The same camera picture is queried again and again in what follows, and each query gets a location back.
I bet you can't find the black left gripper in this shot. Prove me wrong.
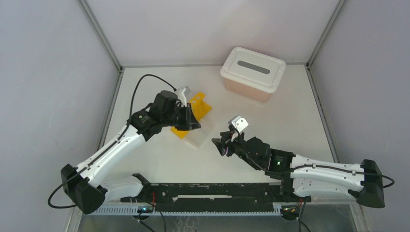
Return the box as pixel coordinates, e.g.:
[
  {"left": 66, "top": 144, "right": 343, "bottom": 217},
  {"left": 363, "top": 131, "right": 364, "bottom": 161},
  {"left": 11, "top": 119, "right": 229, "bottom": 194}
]
[{"left": 161, "top": 103, "right": 201, "bottom": 131}]

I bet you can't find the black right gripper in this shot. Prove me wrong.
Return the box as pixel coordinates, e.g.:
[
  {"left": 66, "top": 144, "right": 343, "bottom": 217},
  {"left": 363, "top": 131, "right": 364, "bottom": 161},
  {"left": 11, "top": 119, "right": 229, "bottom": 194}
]
[{"left": 212, "top": 130, "right": 261, "bottom": 171}]

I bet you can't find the yellow test tube rack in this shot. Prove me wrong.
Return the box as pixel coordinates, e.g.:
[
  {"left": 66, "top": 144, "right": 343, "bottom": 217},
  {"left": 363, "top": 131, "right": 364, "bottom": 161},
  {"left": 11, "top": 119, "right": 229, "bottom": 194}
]
[{"left": 171, "top": 92, "right": 212, "bottom": 139}]

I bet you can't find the pink plastic bin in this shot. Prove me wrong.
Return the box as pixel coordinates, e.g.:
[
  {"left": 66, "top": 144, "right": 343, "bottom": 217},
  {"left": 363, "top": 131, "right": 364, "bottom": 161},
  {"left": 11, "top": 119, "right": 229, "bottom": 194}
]
[{"left": 224, "top": 78, "right": 272, "bottom": 102}]

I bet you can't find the white plastic bin lid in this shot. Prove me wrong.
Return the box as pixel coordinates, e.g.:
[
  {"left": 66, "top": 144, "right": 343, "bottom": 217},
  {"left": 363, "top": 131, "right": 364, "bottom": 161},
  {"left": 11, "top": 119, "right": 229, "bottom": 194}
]
[{"left": 220, "top": 47, "right": 287, "bottom": 94}]

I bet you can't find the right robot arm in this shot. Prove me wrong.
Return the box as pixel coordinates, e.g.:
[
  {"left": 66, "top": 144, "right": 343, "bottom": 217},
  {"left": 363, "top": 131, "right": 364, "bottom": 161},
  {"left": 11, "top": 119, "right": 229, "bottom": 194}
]
[{"left": 211, "top": 131, "right": 385, "bottom": 208}]

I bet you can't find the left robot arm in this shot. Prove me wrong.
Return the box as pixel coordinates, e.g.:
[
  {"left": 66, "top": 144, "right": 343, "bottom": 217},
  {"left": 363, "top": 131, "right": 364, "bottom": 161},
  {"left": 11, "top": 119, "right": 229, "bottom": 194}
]
[{"left": 61, "top": 87, "right": 201, "bottom": 214}]

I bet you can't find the clear well plate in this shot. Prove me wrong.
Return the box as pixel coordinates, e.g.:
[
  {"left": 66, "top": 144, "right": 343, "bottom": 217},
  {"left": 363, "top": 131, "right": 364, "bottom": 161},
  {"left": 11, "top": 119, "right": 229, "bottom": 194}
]
[{"left": 185, "top": 118, "right": 214, "bottom": 148}]

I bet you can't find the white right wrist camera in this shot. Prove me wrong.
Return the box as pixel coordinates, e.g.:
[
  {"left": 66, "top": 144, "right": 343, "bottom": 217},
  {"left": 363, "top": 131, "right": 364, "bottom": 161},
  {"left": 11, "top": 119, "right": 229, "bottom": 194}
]
[{"left": 228, "top": 115, "right": 249, "bottom": 133}]

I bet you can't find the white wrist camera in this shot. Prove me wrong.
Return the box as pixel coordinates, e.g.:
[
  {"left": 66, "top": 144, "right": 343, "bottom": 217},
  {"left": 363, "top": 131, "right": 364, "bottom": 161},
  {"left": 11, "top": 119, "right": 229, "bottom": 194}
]
[
  {"left": 174, "top": 86, "right": 191, "bottom": 107},
  {"left": 228, "top": 115, "right": 249, "bottom": 133}
]

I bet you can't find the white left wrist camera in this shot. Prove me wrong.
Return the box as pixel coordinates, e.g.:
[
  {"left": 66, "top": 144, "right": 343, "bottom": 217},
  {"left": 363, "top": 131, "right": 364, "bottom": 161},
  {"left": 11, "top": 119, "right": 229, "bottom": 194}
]
[{"left": 174, "top": 86, "right": 191, "bottom": 107}]

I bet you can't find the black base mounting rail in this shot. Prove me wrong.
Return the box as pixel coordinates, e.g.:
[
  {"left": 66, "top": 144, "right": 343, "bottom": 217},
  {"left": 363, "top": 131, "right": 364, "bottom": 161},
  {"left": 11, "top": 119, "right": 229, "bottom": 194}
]
[{"left": 120, "top": 183, "right": 311, "bottom": 213}]

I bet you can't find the black left camera cable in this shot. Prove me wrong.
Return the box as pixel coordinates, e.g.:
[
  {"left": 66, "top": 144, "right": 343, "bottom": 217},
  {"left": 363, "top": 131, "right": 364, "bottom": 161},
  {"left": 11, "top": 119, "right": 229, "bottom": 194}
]
[{"left": 47, "top": 73, "right": 178, "bottom": 209}]

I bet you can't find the black camera cable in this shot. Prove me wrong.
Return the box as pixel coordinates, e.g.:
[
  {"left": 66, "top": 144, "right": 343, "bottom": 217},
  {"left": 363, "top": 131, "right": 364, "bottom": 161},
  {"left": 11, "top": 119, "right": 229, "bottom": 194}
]
[
  {"left": 47, "top": 73, "right": 178, "bottom": 209},
  {"left": 229, "top": 123, "right": 395, "bottom": 232}
]

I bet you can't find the black right camera cable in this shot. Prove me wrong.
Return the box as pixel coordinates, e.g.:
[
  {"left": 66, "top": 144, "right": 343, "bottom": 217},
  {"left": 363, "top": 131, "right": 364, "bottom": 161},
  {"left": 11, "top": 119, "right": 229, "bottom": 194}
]
[{"left": 229, "top": 123, "right": 395, "bottom": 232}]

